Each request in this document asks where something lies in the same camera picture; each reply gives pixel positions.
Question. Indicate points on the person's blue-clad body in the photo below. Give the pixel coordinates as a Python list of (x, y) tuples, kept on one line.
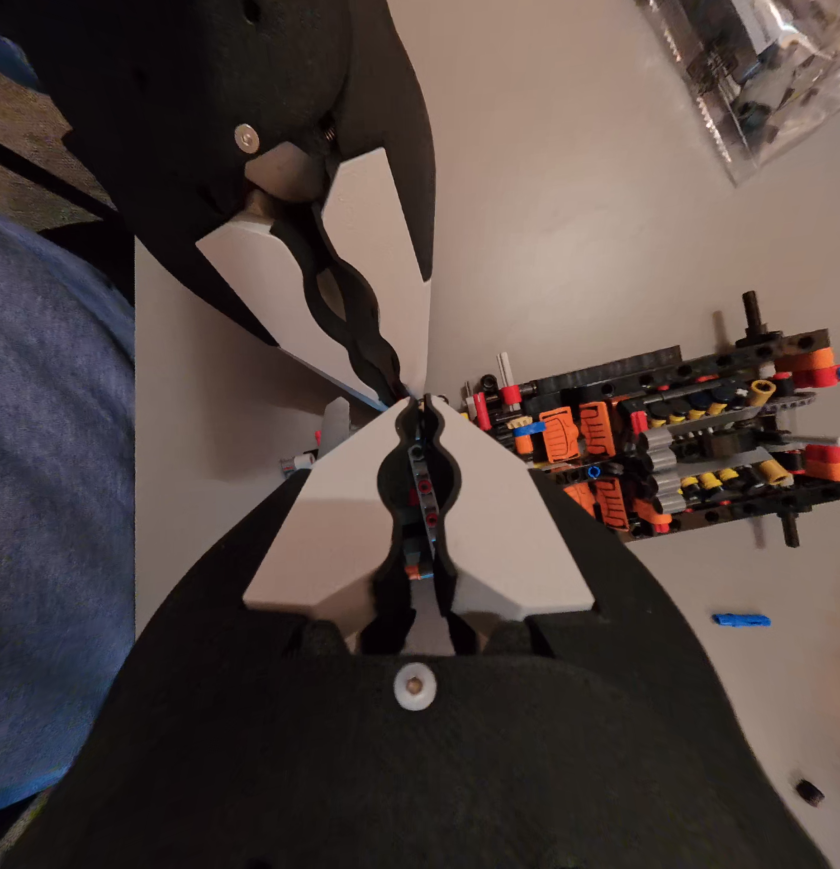
[(53, 475)]

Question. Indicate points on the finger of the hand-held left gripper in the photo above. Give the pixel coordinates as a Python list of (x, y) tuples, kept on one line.
[(257, 278), (379, 224)]

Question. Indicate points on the blue lego pin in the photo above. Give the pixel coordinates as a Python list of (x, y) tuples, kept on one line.
[(741, 619)]

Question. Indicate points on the lego car chassis model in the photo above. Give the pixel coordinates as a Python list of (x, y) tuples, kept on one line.
[(596, 421)]

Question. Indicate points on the small black lego bush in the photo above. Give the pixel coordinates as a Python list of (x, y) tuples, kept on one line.
[(810, 793)]

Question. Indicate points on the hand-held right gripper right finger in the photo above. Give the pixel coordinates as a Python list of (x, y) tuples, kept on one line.
[(515, 543)]

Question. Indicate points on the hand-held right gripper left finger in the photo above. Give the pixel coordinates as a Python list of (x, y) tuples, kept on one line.
[(318, 543)]

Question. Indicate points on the clear bag of lego parts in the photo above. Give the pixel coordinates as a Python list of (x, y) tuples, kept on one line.
[(745, 68)]

